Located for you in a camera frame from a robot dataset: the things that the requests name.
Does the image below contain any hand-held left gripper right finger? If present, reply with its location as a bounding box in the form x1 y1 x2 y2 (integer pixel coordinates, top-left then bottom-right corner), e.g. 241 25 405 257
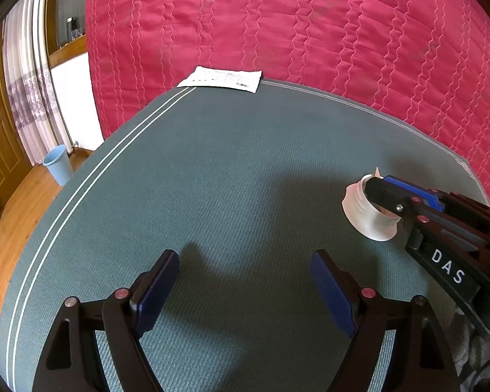
310 249 462 392

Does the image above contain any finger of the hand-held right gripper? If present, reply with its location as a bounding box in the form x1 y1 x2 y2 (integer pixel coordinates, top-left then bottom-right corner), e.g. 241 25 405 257
382 175 448 214
367 177 423 223

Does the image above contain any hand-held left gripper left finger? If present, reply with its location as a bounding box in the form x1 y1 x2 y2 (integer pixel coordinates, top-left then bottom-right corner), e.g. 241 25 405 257
32 248 180 392

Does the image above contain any white plastic cup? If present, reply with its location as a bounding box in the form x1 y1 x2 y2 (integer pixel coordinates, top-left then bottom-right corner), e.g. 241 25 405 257
341 174 400 241

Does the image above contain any blue waste bin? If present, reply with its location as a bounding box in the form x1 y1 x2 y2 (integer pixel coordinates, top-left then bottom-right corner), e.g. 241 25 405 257
43 145 72 186

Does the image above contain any white paper slip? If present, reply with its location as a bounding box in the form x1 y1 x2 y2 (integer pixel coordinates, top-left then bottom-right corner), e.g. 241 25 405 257
176 65 263 93

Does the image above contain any red quilted blanket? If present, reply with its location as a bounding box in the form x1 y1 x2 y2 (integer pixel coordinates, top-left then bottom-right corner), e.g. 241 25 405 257
84 0 490 217

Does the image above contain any wooden door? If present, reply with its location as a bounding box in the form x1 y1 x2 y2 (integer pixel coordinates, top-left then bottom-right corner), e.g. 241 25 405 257
0 28 33 209

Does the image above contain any patterned sheer curtain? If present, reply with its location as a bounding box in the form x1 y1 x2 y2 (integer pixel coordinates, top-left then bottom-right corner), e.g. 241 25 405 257
2 0 72 168

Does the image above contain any wooden shelf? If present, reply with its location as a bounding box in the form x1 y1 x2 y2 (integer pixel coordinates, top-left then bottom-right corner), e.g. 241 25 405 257
45 0 88 68

